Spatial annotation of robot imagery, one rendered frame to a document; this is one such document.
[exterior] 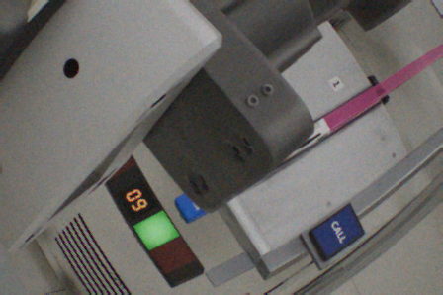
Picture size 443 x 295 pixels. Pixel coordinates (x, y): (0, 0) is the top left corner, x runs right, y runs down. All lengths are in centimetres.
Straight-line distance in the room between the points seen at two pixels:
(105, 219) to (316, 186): 58
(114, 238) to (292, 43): 133
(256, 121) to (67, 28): 6
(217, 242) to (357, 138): 43
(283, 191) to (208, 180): 77
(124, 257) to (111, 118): 136
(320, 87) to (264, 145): 85
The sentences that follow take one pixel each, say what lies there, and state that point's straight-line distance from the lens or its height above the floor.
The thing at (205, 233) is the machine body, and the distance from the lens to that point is 154.
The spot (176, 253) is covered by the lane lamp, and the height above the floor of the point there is 66.
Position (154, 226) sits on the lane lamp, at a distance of 112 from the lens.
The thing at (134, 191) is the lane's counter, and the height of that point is 66.
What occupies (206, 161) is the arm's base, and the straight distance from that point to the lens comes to 35.
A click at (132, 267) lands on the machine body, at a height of 27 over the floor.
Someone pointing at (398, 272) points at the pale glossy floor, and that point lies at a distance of 269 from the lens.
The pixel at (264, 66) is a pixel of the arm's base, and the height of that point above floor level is 122.
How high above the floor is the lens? 137
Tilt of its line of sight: 35 degrees down
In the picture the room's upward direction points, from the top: 50 degrees clockwise
